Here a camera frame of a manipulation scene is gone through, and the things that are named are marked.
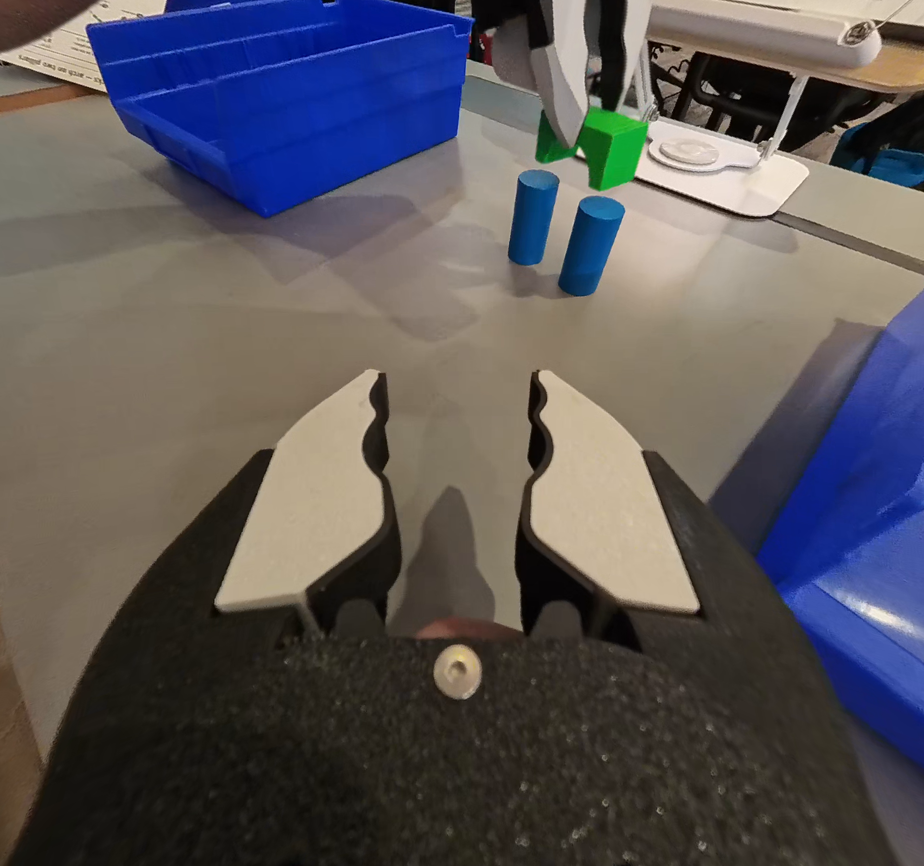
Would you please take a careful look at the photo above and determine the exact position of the blue plastic bin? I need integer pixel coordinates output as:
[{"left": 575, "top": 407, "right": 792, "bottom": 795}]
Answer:
[
  {"left": 757, "top": 296, "right": 924, "bottom": 766},
  {"left": 87, "top": 0, "right": 474, "bottom": 217}
]

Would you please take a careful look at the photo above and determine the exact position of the dark teal bag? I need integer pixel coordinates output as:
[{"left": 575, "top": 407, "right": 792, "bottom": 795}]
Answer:
[{"left": 830, "top": 97, "right": 924, "bottom": 192}]

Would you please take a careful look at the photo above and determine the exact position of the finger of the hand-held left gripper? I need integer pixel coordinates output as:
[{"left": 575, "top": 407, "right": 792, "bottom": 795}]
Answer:
[
  {"left": 592, "top": 0, "right": 668, "bottom": 116},
  {"left": 526, "top": 0, "right": 603, "bottom": 150}
]

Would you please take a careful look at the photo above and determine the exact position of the grey table cable flap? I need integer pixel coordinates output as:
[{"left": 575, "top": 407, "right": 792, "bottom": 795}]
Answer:
[{"left": 462, "top": 76, "right": 546, "bottom": 116}]

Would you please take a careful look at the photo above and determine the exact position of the white document stand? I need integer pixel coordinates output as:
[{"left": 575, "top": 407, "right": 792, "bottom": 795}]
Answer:
[{"left": 635, "top": 3, "right": 883, "bottom": 219}]

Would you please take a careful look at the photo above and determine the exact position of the green wooden arch block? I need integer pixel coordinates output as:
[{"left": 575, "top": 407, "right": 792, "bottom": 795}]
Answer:
[{"left": 536, "top": 107, "right": 649, "bottom": 191}]

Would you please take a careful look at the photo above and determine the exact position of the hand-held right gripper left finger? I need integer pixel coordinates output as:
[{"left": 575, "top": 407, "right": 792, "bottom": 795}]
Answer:
[{"left": 214, "top": 369, "right": 401, "bottom": 629}]

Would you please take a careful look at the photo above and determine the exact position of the wooden clipboard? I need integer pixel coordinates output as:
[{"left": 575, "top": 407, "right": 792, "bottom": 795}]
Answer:
[{"left": 830, "top": 36, "right": 924, "bottom": 93}]

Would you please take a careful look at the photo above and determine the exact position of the blue wooden cylinder block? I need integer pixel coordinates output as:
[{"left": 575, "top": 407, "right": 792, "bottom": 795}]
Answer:
[
  {"left": 558, "top": 195, "right": 625, "bottom": 297},
  {"left": 507, "top": 169, "right": 560, "bottom": 266}
]

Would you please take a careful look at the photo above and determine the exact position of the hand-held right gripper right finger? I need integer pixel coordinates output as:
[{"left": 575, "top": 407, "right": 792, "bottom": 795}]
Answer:
[{"left": 516, "top": 369, "right": 701, "bottom": 625}]

